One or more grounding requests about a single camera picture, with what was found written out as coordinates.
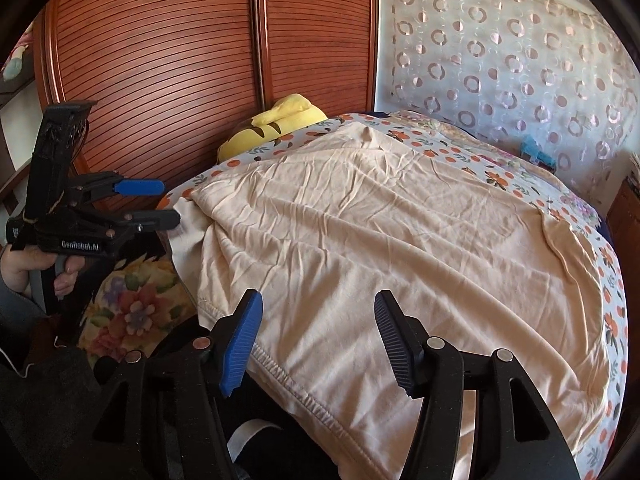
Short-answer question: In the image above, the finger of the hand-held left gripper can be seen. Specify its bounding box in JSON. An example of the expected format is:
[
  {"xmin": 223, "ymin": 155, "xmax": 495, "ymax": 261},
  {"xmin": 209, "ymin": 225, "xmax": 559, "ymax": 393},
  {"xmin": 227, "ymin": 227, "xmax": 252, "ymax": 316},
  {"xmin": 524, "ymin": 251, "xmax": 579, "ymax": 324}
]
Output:
[
  {"xmin": 67, "ymin": 171, "xmax": 166, "ymax": 207},
  {"xmin": 75, "ymin": 207, "xmax": 182, "ymax": 237}
]

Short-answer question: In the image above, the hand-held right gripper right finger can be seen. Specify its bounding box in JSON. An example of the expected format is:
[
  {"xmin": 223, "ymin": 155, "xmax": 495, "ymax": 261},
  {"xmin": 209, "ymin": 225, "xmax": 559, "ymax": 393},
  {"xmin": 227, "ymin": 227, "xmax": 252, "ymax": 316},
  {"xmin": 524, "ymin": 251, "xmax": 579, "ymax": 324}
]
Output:
[{"xmin": 374, "ymin": 290, "xmax": 581, "ymax": 480}]

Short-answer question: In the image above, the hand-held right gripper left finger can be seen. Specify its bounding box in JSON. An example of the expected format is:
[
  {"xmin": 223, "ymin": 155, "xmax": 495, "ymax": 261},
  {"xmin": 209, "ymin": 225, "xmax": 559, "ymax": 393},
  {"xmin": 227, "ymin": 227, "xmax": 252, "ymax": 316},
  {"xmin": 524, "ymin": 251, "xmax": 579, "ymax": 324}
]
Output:
[{"xmin": 90, "ymin": 290, "xmax": 264, "ymax": 480}]

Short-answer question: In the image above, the cream fabric sheet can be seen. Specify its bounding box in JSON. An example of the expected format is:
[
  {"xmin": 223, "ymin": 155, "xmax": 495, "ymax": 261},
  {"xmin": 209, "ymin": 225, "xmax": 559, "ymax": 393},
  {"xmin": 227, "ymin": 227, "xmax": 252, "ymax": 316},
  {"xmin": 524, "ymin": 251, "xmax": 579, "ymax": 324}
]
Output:
[{"xmin": 192, "ymin": 121, "xmax": 604, "ymax": 480}]

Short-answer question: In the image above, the person's left forearm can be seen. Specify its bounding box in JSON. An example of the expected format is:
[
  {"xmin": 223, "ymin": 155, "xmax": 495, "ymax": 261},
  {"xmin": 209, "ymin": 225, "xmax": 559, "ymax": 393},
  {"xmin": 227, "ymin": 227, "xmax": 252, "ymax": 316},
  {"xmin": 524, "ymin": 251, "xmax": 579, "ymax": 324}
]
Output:
[{"xmin": 0, "ymin": 280, "xmax": 63, "ymax": 378}]

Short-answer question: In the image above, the person's left hand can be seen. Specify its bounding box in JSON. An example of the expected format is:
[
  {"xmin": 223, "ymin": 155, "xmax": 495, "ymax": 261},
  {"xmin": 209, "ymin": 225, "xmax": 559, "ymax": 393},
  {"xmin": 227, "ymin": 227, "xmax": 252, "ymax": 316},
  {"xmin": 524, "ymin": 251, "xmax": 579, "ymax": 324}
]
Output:
[{"xmin": 0, "ymin": 247, "xmax": 80, "ymax": 301}]

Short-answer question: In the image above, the white cloth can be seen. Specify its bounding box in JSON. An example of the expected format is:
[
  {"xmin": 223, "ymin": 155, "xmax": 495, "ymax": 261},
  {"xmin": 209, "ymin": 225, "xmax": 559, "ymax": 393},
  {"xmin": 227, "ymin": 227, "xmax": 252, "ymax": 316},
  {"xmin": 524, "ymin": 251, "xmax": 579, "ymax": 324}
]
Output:
[{"xmin": 166, "ymin": 199, "xmax": 213, "ymax": 283}]

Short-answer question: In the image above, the pastel plush toy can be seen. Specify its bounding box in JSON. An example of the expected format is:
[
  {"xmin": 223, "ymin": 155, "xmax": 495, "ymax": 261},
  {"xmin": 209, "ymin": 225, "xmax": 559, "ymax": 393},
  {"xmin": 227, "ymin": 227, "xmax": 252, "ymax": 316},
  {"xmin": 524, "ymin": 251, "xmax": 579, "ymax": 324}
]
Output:
[{"xmin": 1, "ymin": 34, "xmax": 37, "ymax": 82}]

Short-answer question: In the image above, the wooden headboard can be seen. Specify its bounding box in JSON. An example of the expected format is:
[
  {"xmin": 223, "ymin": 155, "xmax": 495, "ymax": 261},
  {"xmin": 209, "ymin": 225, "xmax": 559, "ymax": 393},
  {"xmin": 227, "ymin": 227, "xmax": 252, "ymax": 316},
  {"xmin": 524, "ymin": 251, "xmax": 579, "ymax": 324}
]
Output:
[{"xmin": 30, "ymin": 0, "xmax": 382, "ymax": 223}]

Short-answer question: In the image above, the yellow plush toy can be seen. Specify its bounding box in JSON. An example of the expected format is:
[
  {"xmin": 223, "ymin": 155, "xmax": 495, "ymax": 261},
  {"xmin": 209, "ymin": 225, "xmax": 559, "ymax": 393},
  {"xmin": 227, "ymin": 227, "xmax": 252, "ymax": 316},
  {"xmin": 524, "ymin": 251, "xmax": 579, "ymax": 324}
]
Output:
[{"xmin": 217, "ymin": 92, "xmax": 329, "ymax": 164}]

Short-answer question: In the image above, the blue plastic toy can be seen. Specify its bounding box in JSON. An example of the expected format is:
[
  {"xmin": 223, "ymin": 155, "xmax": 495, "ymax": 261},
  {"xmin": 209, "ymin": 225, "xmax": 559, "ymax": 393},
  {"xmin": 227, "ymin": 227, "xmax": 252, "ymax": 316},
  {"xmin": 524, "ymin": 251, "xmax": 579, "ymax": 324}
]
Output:
[{"xmin": 520, "ymin": 135, "xmax": 559, "ymax": 169}]

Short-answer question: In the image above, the wooden side cabinet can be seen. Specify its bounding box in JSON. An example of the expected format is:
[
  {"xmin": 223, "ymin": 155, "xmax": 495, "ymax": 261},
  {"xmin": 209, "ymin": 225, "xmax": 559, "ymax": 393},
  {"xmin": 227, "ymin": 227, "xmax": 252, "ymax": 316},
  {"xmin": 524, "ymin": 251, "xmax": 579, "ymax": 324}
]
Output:
[{"xmin": 604, "ymin": 179, "xmax": 635, "ymax": 243}]

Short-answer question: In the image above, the sheer circle pattern curtain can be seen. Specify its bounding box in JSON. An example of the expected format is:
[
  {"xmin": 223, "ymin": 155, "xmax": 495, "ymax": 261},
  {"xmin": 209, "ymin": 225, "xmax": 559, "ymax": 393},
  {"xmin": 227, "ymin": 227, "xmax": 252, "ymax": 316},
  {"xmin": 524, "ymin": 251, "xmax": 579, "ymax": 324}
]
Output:
[{"xmin": 375, "ymin": 0, "xmax": 640, "ymax": 213}]

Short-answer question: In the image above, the thin white cord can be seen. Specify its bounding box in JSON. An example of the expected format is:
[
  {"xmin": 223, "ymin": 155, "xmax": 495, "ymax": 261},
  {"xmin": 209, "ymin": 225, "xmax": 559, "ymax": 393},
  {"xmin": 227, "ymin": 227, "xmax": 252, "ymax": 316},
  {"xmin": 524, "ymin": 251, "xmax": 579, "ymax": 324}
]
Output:
[{"xmin": 0, "ymin": 342, "xmax": 68, "ymax": 378}]

